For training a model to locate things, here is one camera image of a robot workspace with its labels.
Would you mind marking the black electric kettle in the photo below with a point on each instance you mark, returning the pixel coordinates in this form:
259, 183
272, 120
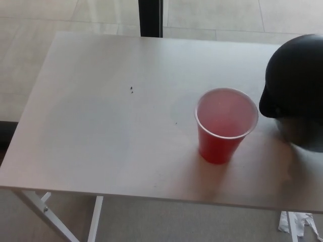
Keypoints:
295, 80

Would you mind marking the red plastic cup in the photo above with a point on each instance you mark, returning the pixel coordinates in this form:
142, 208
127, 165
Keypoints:
217, 147

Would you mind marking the straight white metal table leg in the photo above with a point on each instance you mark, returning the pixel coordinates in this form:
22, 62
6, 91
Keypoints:
292, 227
96, 221

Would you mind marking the slanted white metal table leg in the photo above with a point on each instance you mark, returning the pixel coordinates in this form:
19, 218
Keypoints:
38, 209

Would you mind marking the crumpled white paper scrap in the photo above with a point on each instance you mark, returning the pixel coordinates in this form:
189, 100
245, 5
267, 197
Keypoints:
306, 224

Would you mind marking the black vertical window post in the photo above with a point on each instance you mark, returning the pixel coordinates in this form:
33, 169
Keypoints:
151, 19

